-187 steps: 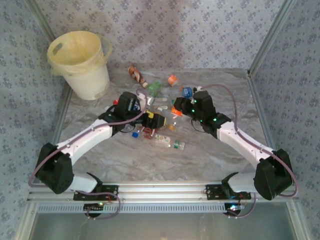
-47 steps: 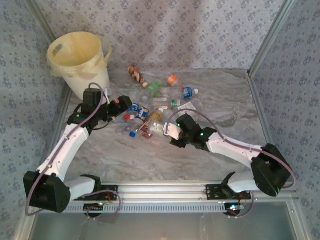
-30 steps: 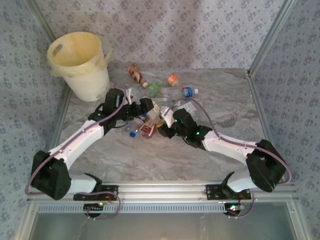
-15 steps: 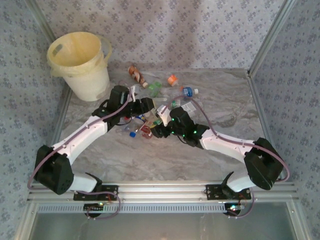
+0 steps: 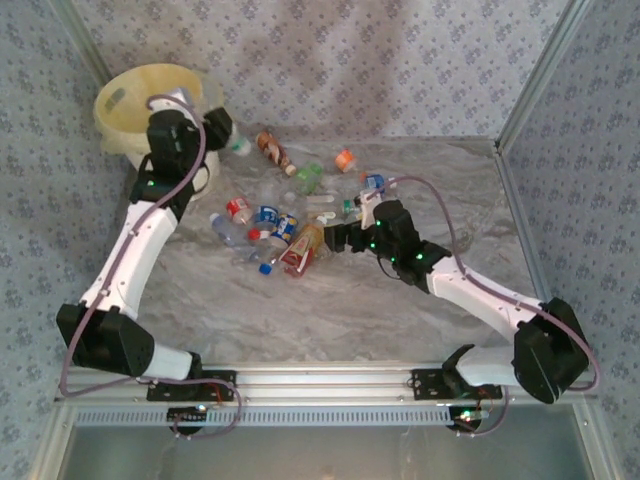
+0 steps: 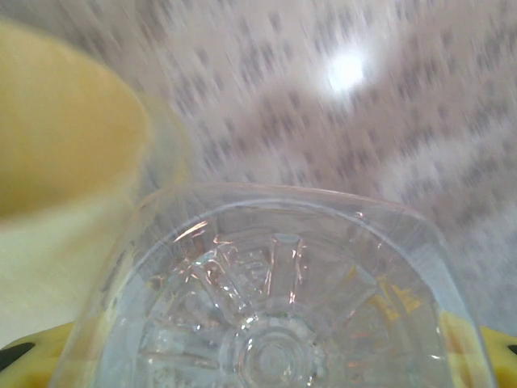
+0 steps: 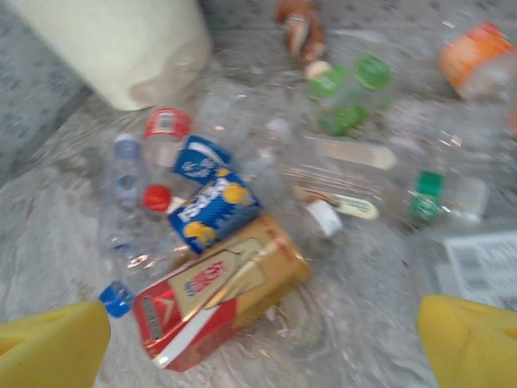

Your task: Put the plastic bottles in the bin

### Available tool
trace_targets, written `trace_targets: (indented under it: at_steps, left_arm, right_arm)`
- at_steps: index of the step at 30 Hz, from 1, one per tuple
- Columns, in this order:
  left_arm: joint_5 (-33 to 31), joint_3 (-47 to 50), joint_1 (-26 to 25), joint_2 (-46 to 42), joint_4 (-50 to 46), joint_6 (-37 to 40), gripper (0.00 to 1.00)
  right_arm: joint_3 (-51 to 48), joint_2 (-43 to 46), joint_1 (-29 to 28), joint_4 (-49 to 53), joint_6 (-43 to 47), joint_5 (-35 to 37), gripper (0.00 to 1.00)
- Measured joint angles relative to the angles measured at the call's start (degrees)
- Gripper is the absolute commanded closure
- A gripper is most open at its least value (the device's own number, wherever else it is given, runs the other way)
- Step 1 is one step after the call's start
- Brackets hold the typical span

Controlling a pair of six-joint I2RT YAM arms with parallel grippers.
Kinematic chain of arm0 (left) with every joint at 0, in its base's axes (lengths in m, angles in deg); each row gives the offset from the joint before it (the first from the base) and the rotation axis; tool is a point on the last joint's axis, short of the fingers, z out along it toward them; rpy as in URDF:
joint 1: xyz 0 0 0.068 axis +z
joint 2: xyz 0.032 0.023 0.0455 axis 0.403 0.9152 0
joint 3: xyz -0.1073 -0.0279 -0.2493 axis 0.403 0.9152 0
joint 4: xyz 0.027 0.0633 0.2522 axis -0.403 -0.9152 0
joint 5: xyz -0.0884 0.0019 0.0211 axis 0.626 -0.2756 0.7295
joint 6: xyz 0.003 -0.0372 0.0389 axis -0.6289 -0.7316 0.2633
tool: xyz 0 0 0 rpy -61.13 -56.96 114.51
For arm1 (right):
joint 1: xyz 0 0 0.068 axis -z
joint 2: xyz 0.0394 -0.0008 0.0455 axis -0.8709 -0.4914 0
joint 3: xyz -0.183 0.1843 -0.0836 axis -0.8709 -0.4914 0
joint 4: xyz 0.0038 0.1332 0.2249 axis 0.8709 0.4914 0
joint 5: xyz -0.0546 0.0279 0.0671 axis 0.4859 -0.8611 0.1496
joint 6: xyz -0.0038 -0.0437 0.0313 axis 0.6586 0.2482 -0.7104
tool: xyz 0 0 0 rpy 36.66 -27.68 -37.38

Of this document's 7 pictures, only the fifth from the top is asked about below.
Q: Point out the green plastic bottle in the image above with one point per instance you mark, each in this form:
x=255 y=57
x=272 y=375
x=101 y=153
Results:
x=309 y=177

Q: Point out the clear bottle blue cap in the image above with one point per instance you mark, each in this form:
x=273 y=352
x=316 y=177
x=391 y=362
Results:
x=265 y=269

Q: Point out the clear bottle blue label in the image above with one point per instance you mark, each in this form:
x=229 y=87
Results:
x=377 y=181
x=267 y=215

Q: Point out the brown white patterned bottle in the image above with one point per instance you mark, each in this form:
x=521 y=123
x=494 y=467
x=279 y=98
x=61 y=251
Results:
x=272 y=150

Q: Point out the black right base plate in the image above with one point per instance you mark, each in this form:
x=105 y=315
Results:
x=425 y=382

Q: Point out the bottle blue yellow label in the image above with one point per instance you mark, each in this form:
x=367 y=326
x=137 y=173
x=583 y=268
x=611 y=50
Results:
x=286 y=227

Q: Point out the black right controller board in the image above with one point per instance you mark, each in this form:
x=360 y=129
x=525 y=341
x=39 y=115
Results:
x=465 y=422

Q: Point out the large clear plastic bottle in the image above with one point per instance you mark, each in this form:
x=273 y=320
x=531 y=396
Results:
x=227 y=232

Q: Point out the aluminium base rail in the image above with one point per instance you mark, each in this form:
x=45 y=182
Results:
x=325 y=382

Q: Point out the clear bottle green label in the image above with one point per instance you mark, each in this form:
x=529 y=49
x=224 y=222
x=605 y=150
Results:
x=241 y=145

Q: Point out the clear bottle green cap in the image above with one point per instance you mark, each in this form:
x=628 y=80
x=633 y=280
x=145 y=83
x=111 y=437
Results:
x=347 y=206

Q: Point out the amber tea bottle red label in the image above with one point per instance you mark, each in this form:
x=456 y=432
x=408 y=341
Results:
x=300 y=250

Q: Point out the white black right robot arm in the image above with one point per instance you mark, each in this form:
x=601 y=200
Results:
x=480 y=295

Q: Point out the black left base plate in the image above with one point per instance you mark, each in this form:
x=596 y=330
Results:
x=227 y=376

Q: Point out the black left controller board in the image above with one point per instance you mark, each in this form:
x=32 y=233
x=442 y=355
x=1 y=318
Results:
x=185 y=415

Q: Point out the clear bottle orange label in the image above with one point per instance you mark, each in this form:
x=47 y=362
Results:
x=345 y=160

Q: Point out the aluminium frame post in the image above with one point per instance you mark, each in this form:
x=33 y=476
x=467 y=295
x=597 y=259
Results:
x=545 y=75
x=80 y=35

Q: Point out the grey metal panel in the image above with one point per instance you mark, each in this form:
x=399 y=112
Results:
x=325 y=455

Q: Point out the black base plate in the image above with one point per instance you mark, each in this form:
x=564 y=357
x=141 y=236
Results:
x=425 y=382
x=227 y=376

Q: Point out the red bottle cap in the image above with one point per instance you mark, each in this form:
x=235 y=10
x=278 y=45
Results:
x=254 y=234

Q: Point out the small cream plastic bottle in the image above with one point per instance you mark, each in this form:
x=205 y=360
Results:
x=317 y=199

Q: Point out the aluminium frame leg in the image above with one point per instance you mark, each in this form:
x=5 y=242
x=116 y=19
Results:
x=597 y=450
x=52 y=445

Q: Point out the black controller board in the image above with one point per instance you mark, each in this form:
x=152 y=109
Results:
x=465 y=422
x=185 y=415

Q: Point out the white bottle cap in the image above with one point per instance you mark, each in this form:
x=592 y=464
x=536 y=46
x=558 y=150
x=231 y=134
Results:
x=290 y=197

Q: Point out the cream plastic bin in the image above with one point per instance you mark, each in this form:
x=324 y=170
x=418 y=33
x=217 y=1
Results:
x=130 y=100

